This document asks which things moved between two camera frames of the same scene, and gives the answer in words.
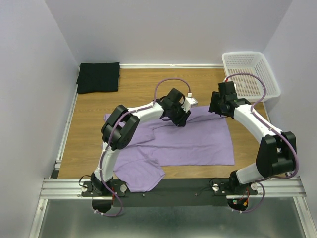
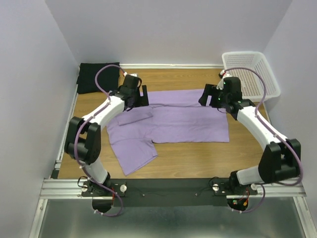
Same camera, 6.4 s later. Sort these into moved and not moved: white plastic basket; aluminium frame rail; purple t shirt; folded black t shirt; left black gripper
Moved: left black gripper; purple t shirt
Not moved: aluminium frame rail; folded black t shirt; white plastic basket
